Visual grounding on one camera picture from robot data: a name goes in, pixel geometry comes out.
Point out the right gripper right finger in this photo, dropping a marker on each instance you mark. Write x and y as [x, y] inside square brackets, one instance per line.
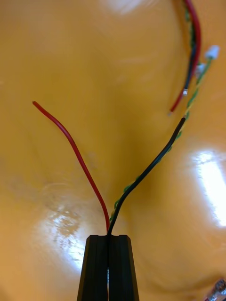
[122, 270]

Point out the yellow-orange plastic bin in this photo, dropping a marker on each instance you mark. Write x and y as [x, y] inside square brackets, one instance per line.
[70, 70]

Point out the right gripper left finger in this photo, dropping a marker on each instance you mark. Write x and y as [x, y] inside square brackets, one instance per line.
[94, 270]

